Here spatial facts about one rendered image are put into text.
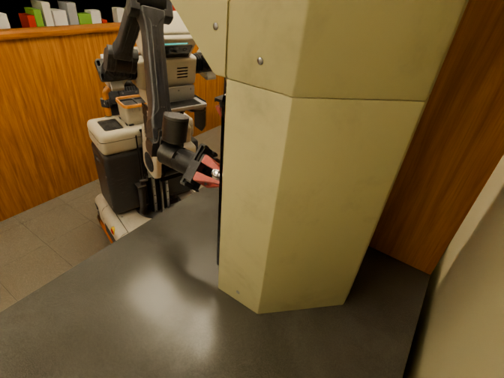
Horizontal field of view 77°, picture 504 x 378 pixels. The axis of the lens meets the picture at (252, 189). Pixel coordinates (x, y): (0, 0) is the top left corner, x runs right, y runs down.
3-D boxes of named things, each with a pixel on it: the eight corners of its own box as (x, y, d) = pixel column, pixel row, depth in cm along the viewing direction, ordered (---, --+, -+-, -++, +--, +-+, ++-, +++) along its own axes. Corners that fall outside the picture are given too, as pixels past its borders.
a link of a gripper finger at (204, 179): (234, 162, 66) (200, 147, 70) (217, 192, 65) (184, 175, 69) (246, 172, 72) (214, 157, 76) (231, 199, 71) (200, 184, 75)
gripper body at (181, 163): (207, 145, 69) (182, 134, 72) (185, 186, 68) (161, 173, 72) (220, 155, 75) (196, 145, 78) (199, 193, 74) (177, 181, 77)
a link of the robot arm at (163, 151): (170, 159, 81) (152, 163, 76) (172, 133, 78) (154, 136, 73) (190, 169, 78) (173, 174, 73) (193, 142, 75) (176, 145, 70)
